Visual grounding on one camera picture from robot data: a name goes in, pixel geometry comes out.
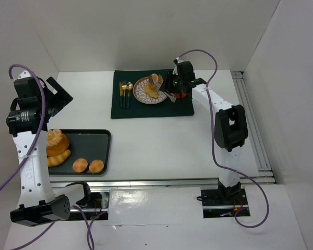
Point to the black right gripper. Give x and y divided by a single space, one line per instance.
170 83

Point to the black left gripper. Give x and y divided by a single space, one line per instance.
59 93

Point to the steel serving tongs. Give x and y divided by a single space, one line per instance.
162 89

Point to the sesame bun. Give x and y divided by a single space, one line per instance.
155 80

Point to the seeded bread slice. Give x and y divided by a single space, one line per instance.
152 92

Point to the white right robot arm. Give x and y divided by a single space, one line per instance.
228 123

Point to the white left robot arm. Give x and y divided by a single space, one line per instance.
27 122

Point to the striped long bread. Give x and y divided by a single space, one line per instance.
53 161

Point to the round bread roll left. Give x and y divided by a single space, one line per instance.
80 165

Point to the round bread roll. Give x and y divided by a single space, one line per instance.
96 166
80 165

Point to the round bread roll right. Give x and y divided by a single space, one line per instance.
96 166

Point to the orange mug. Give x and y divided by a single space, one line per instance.
182 94

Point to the floral patterned plate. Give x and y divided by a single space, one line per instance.
142 96

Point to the large orange brioche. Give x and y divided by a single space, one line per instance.
57 142

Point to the dark green placemat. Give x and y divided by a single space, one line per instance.
137 109

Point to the black baking tray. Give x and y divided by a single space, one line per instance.
90 144

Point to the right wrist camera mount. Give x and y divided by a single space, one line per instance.
177 61

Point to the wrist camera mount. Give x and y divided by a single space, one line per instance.
24 74
177 61

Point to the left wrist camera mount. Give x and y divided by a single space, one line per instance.
24 74

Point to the gold spoon green handle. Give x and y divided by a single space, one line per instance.
129 87

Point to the gold fork green handle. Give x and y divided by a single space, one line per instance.
124 87

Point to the gold knife green handle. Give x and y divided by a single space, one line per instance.
121 94

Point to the aluminium rail front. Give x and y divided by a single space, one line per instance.
151 183

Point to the aluminium rail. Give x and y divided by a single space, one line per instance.
265 172
151 183

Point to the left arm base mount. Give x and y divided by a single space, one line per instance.
98 203

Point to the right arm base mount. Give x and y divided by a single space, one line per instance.
215 207

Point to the aluminium rail right side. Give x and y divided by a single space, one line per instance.
265 172

